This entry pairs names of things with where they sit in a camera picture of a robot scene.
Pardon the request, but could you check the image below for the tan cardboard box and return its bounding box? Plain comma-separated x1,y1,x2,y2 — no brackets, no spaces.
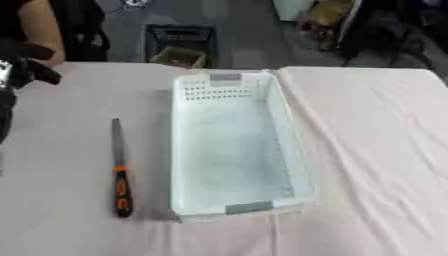
148,45,209,70

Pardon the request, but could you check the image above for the black plastic crate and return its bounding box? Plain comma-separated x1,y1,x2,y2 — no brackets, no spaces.
141,23,219,70

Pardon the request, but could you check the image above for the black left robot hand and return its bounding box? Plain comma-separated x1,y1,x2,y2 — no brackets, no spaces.
0,39,65,145

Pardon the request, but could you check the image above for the white container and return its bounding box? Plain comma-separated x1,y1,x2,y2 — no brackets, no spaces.
269,0,319,22

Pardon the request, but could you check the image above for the person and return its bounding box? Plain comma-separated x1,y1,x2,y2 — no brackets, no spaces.
0,0,112,66

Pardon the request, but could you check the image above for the file with orange black handle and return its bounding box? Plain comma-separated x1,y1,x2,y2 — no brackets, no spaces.
110,117,135,219

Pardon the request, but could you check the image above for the white plastic basket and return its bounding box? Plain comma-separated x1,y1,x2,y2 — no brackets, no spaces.
168,69,321,222

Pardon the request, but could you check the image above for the yellow bag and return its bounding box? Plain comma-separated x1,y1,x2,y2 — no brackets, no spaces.
295,0,359,52

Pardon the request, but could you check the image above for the black chair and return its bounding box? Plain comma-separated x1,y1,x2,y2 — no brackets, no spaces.
339,0,448,69

